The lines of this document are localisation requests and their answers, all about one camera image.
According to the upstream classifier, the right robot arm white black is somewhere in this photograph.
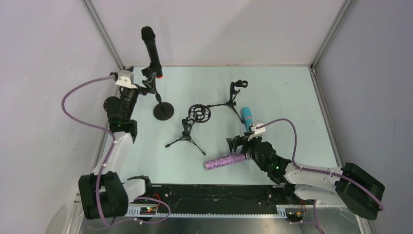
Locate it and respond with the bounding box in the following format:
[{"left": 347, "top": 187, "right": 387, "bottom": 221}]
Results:
[{"left": 226, "top": 136, "right": 385, "bottom": 220}]

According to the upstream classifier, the purple cable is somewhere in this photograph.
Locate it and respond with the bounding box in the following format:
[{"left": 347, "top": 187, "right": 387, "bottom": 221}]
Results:
[
  {"left": 61, "top": 76, "right": 171, "bottom": 227},
  {"left": 256, "top": 118, "right": 385, "bottom": 234}
]

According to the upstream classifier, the tripod stand with clip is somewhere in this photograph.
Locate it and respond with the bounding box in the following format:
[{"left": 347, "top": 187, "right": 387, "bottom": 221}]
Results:
[{"left": 207, "top": 80, "right": 248, "bottom": 124}]

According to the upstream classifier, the tripod stand with shock mount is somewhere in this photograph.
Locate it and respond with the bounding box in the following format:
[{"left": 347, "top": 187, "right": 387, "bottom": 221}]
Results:
[{"left": 165, "top": 104, "right": 211, "bottom": 156}]

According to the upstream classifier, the blue toy microphone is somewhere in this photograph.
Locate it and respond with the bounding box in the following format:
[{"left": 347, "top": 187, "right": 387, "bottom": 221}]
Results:
[{"left": 241, "top": 106, "right": 254, "bottom": 132}]

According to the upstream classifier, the purple glitter microphone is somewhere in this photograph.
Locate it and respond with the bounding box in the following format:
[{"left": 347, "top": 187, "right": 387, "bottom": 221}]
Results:
[{"left": 204, "top": 153, "right": 247, "bottom": 170}]

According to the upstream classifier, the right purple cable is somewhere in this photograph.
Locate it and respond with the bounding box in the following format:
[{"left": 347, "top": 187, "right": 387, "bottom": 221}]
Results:
[{"left": 256, "top": 118, "right": 385, "bottom": 234}]

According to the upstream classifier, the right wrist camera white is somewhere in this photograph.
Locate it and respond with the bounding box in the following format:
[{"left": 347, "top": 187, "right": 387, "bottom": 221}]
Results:
[{"left": 248, "top": 121, "right": 266, "bottom": 141}]

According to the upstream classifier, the black microphone orange end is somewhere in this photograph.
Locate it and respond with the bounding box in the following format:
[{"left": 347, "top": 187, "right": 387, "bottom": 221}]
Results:
[{"left": 141, "top": 26, "right": 163, "bottom": 78}]

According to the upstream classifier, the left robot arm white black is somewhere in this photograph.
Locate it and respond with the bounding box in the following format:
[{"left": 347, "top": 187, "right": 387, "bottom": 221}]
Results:
[{"left": 78, "top": 68, "right": 158, "bottom": 220}]

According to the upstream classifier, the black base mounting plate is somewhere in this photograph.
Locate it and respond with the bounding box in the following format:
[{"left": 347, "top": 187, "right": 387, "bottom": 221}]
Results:
[{"left": 123, "top": 184, "right": 315, "bottom": 215}]

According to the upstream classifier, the black round base mic stand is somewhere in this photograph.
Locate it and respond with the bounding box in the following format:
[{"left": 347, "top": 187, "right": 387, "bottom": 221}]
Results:
[{"left": 153, "top": 92, "right": 174, "bottom": 121}]

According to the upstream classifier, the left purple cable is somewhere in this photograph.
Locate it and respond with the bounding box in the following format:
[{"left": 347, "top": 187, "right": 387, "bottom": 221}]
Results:
[{"left": 61, "top": 76, "right": 171, "bottom": 227}]

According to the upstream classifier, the aluminium frame rail front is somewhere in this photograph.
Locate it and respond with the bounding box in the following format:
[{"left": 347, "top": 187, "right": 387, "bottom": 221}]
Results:
[{"left": 74, "top": 184, "right": 367, "bottom": 219}]

